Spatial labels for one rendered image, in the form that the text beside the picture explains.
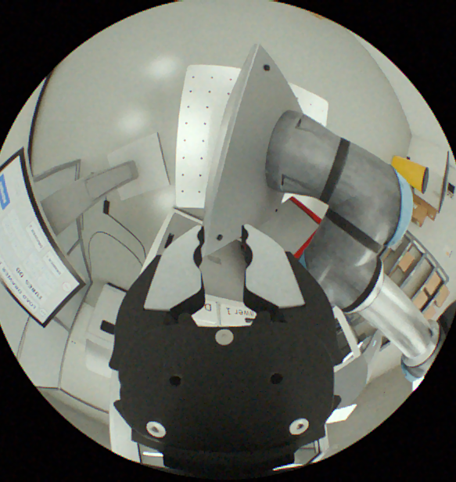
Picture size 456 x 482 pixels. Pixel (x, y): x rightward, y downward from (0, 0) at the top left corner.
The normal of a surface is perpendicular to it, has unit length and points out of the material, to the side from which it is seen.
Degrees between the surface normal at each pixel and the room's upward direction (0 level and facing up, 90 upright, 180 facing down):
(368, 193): 51
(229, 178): 46
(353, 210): 73
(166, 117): 0
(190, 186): 0
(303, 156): 27
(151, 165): 3
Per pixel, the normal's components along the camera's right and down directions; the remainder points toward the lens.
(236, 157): 0.76, 0.50
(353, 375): -0.86, -0.37
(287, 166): -0.40, 0.71
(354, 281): -0.57, -0.07
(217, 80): 0.09, 0.58
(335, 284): -0.68, 0.26
